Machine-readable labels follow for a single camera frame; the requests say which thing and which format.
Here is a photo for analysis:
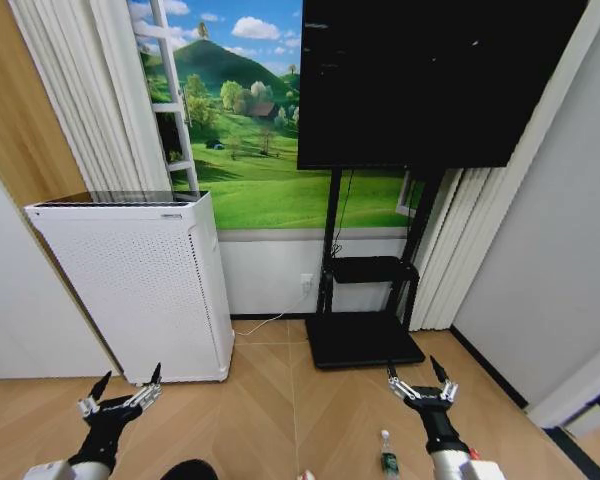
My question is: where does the black hanging television cable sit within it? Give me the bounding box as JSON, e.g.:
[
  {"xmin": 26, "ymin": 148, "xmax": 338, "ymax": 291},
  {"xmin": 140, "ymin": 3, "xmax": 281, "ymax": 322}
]
[{"xmin": 329, "ymin": 168, "xmax": 356, "ymax": 259}]

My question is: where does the black television floor stand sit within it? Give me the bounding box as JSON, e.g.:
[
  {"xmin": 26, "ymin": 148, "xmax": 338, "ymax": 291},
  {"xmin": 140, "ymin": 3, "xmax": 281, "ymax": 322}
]
[{"xmin": 304, "ymin": 167, "xmax": 449, "ymax": 371}]

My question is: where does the clear plastic bottle green label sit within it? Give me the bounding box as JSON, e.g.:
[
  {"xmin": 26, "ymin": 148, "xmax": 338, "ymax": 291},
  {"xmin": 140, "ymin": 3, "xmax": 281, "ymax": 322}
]
[{"xmin": 378, "ymin": 429, "xmax": 400, "ymax": 480}]

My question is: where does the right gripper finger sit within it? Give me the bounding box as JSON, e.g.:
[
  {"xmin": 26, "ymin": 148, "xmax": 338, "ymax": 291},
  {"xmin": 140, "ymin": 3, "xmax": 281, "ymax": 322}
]
[
  {"xmin": 385, "ymin": 362, "xmax": 420, "ymax": 401},
  {"xmin": 429, "ymin": 354, "xmax": 460, "ymax": 404}
]

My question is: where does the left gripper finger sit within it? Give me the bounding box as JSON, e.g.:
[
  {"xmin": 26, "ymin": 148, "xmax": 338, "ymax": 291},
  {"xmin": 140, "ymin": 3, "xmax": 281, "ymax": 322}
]
[
  {"xmin": 76, "ymin": 370, "xmax": 113, "ymax": 417},
  {"xmin": 123, "ymin": 362, "xmax": 162, "ymax": 410}
]

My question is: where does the black set-top box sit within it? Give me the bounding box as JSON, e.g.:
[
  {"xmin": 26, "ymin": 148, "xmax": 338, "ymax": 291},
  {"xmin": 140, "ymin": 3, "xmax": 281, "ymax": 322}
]
[{"xmin": 330, "ymin": 255, "xmax": 406, "ymax": 284}]

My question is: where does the white air purifier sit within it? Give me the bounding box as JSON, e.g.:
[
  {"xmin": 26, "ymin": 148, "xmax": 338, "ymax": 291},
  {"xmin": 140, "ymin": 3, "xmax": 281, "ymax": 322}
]
[{"xmin": 23, "ymin": 189, "xmax": 236, "ymax": 385}]

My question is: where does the green hills landscape mural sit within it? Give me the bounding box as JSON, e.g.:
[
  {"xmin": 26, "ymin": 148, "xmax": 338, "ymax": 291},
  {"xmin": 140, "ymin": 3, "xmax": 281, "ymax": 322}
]
[{"xmin": 127, "ymin": 0, "xmax": 426, "ymax": 231}]

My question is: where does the white power cable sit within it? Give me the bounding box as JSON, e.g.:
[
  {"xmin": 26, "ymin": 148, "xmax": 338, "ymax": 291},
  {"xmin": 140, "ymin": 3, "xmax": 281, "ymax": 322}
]
[{"xmin": 233, "ymin": 287, "xmax": 311, "ymax": 337}]

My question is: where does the large black television screen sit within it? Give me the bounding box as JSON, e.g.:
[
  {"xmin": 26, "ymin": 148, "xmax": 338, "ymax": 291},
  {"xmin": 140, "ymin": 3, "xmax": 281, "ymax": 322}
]
[{"xmin": 296, "ymin": 0, "xmax": 590, "ymax": 171}]

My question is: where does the white pleated curtain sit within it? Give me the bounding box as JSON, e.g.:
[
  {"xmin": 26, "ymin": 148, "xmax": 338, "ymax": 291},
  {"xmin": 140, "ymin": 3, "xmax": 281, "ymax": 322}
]
[
  {"xmin": 7, "ymin": 0, "xmax": 171, "ymax": 194},
  {"xmin": 408, "ymin": 167, "xmax": 506, "ymax": 332}
]

